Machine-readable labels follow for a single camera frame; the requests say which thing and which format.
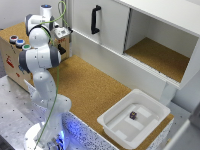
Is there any blue button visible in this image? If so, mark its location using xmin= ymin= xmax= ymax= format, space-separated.
xmin=15 ymin=38 xmax=26 ymax=48

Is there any green button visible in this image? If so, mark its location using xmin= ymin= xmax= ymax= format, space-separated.
xmin=21 ymin=43 xmax=32 ymax=52

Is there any white plastic box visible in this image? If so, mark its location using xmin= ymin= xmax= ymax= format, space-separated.
xmin=96 ymin=88 xmax=171 ymax=149

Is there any white sliding door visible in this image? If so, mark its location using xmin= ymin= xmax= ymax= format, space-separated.
xmin=71 ymin=0 xmax=131 ymax=55

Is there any wooden drawer box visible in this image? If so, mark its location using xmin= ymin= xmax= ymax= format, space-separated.
xmin=0 ymin=22 xmax=71 ymax=93

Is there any red button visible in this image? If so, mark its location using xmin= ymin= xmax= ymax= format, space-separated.
xmin=9 ymin=35 xmax=19 ymax=44

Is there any white cabinet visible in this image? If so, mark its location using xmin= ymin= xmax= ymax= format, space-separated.
xmin=68 ymin=0 xmax=200 ymax=107

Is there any black drawer handle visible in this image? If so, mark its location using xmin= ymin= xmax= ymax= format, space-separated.
xmin=58 ymin=43 xmax=67 ymax=56

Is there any purple block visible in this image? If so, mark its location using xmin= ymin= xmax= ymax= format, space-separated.
xmin=129 ymin=112 xmax=138 ymax=120

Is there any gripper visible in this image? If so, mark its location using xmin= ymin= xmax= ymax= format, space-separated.
xmin=54 ymin=26 xmax=72 ymax=42

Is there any green cable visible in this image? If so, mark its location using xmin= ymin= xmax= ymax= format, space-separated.
xmin=33 ymin=0 xmax=69 ymax=150

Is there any black door handle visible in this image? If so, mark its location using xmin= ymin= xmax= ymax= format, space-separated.
xmin=90 ymin=4 xmax=102 ymax=35

